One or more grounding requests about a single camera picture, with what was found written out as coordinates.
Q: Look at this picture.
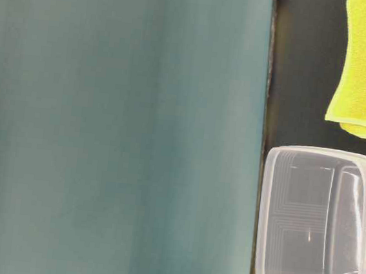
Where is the clear plastic container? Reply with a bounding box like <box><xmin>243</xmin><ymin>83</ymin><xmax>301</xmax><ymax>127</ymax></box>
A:
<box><xmin>255</xmin><ymin>146</ymin><xmax>366</xmax><ymax>274</ymax></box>

